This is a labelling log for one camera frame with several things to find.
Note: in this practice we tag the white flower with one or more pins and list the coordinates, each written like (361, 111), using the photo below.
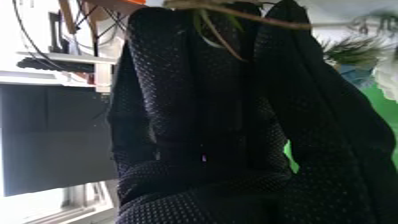
(387, 80)

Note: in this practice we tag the brown-stemmed green sprig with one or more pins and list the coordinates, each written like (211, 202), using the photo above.
(259, 18)

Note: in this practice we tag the blue flower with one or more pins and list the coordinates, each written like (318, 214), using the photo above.
(357, 75)

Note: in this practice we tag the white sheet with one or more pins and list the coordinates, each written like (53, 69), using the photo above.
(355, 11)

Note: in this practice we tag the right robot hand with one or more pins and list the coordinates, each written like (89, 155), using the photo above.
(236, 150)

